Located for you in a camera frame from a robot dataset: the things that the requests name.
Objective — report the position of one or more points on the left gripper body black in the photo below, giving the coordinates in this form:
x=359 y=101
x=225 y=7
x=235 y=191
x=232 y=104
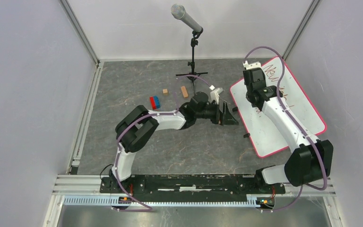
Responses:
x=211 y=111

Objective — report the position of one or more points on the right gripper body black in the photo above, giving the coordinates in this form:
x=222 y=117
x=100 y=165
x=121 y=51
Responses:
x=248 y=91

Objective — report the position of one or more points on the pink-framed whiteboard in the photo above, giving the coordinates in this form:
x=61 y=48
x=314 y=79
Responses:
x=267 y=134

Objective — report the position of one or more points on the red blue toy brick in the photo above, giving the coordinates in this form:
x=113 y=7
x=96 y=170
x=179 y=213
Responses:
x=155 y=103

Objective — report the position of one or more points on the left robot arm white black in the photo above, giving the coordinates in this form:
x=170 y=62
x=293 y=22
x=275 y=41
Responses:
x=136 y=129

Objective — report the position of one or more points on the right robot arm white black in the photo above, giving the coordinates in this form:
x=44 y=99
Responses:
x=311 y=158

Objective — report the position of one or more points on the long wooden block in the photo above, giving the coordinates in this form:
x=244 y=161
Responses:
x=184 y=92

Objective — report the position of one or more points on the black microphone tripod stand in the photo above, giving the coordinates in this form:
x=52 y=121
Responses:
x=193 y=43

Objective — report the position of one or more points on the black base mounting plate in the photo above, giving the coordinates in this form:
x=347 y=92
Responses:
x=190 y=188

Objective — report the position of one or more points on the silver microphone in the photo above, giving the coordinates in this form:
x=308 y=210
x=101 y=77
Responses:
x=179 y=12

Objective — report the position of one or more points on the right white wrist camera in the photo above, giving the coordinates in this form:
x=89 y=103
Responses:
x=250 y=66

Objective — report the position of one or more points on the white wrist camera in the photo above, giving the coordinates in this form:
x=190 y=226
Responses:
x=250 y=66
x=215 y=94

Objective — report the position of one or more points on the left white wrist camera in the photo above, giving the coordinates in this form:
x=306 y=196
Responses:
x=215 y=94

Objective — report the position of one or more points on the grey slotted cable duct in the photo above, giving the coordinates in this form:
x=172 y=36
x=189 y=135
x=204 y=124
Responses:
x=122 y=201

